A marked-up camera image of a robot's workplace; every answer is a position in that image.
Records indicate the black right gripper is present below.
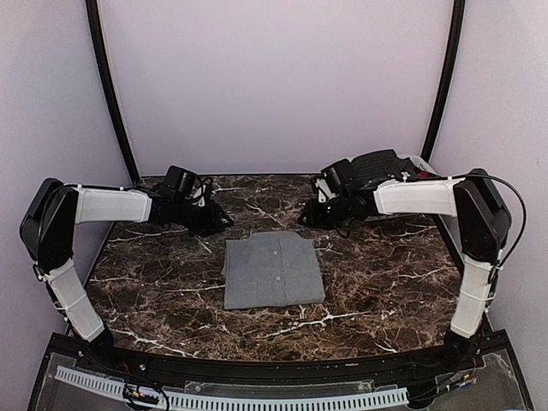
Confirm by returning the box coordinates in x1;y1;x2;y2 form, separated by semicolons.
297;194;351;230

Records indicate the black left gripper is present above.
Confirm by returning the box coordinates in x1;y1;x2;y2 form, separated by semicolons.
174;199;234;238

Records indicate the grey long sleeve shirt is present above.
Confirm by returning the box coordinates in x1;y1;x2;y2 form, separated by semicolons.
222;231;325;310

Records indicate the light grey plastic basket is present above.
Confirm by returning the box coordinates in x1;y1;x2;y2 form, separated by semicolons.
398;154;437;175

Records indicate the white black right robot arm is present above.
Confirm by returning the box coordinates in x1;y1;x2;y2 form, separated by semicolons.
298;150;515;338

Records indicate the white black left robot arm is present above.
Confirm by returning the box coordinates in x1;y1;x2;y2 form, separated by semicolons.
19;165;235;373

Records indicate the black striped shirt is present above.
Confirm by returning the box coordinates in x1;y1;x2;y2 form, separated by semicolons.
350;149;414;186

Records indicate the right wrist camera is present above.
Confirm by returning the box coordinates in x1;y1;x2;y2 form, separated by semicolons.
311;176;335;204

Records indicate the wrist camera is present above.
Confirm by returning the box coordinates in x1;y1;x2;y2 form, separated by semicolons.
193;176;213;207
311;176;335;204

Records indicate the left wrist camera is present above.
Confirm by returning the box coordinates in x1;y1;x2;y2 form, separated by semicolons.
193;176;213;207

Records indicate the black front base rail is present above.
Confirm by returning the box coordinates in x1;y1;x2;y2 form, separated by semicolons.
40;331;509;386

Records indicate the white slotted cable duct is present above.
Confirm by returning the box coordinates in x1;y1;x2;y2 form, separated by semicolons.
55;366;408;410

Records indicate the black left frame post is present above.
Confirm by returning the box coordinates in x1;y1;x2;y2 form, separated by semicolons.
85;0;140;183

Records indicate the black frame post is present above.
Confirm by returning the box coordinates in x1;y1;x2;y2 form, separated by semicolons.
85;0;140;183
420;0;466;162

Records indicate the black right frame post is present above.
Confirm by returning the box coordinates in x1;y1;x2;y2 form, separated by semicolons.
420;0;466;162

